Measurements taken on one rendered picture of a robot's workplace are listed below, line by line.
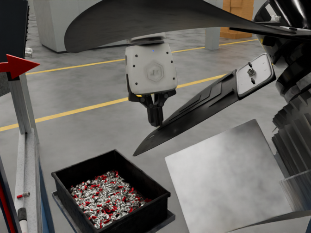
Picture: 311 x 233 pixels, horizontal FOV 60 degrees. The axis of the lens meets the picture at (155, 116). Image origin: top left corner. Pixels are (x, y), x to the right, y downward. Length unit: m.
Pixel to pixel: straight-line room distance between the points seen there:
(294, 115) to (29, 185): 0.54
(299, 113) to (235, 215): 0.16
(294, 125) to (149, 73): 0.30
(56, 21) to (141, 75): 5.93
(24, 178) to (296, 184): 0.57
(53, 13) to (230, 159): 6.14
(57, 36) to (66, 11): 0.57
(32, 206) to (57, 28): 5.95
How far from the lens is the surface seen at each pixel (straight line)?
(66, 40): 0.31
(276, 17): 0.40
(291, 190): 0.37
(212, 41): 6.69
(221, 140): 0.41
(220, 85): 0.52
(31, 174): 0.70
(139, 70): 0.54
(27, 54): 0.91
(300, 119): 0.37
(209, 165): 0.41
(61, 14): 6.46
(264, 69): 0.48
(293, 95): 0.42
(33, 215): 0.59
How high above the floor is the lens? 1.25
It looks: 25 degrees down
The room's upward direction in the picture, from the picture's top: straight up
